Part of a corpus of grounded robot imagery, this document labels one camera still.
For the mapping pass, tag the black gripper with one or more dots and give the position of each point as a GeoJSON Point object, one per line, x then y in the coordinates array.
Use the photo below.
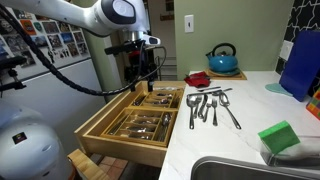
{"type": "Point", "coordinates": [141, 63]}

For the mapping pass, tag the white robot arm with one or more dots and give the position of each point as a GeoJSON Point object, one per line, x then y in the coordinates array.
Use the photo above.
{"type": "Point", "coordinates": [83, 15]}

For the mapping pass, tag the wooden kitchen drawer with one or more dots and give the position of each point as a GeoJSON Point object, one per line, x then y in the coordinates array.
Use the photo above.
{"type": "Point", "coordinates": [123, 151]}

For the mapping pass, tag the large stainless steel spoon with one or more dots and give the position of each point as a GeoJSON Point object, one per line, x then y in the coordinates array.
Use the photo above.
{"type": "Point", "coordinates": [229, 111]}

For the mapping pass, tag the wooden cutlery organizer tray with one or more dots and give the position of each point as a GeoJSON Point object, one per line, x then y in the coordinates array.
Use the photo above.
{"type": "Point", "coordinates": [178, 95]}
{"type": "Point", "coordinates": [133, 142]}

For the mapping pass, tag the stainless steel table knife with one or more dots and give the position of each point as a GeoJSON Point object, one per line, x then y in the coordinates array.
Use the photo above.
{"type": "Point", "coordinates": [208, 89]}
{"type": "Point", "coordinates": [117, 125]}
{"type": "Point", "coordinates": [213, 92]}

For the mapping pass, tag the red cloth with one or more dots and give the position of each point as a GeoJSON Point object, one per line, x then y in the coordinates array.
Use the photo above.
{"type": "Point", "coordinates": [196, 81]}

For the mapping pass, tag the photo fridge magnet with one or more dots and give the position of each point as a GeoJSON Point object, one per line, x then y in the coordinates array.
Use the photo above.
{"type": "Point", "coordinates": [79, 37]}
{"type": "Point", "coordinates": [67, 37]}
{"type": "Point", "coordinates": [40, 41]}
{"type": "Point", "coordinates": [74, 28]}
{"type": "Point", "coordinates": [50, 27]}
{"type": "Point", "coordinates": [82, 48]}
{"type": "Point", "coordinates": [16, 41]}
{"type": "Point", "coordinates": [64, 27]}
{"type": "Point", "coordinates": [55, 41]}
{"type": "Point", "coordinates": [73, 49]}
{"type": "Point", "coordinates": [22, 14]}

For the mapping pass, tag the white refrigerator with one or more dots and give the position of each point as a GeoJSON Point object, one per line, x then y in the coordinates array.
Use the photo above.
{"type": "Point", "coordinates": [50, 93]}

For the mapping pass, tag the wooden step stool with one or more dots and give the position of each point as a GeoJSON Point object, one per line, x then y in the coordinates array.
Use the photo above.
{"type": "Point", "coordinates": [85, 163]}

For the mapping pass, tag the wooden trivet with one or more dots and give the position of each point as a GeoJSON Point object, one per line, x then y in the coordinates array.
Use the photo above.
{"type": "Point", "coordinates": [241, 76]}

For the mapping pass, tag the teal fridge magnet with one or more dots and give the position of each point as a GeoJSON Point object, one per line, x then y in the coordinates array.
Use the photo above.
{"type": "Point", "coordinates": [38, 26]}

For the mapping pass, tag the stainless steel sink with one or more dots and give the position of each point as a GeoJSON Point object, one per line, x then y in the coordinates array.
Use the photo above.
{"type": "Point", "coordinates": [233, 171]}

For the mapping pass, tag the orange fridge magnet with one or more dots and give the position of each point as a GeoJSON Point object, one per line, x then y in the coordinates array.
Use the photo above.
{"type": "Point", "coordinates": [28, 27]}

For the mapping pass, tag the pale teal silicone mat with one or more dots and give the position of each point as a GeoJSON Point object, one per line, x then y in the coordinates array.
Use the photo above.
{"type": "Point", "coordinates": [275, 88]}

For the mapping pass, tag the green sponge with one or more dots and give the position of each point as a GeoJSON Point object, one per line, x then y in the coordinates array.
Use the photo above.
{"type": "Point", "coordinates": [278, 136]}

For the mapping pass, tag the clear sponge holder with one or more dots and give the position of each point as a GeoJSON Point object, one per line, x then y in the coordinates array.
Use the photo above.
{"type": "Point", "coordinates": [300, 156]}

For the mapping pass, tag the colourful checkered block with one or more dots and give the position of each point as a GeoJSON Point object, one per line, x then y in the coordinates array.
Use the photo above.
{"type": "Point", "coordinates": [315, 105]}

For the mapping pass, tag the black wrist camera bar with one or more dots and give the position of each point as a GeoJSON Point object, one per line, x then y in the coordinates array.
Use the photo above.
{"type": "Point", "coordinates": [121, 49]}

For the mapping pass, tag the dark wall sign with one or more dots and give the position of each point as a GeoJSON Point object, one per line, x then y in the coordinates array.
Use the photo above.
{"type": "Point", "coordinates": [166, 16]}

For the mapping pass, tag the white light switch plate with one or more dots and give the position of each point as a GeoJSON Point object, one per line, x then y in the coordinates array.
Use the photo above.
{"type": "Point", "coordinates": [189, 23]}

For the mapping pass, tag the black camera on stand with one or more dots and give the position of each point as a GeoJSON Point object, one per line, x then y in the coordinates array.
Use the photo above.
{"type": "Point", "coordinates": [11, 62]}

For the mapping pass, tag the white wall outlet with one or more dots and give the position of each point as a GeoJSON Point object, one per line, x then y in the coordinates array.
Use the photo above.
{"type": "Point", "coordinates": [286, 50]}

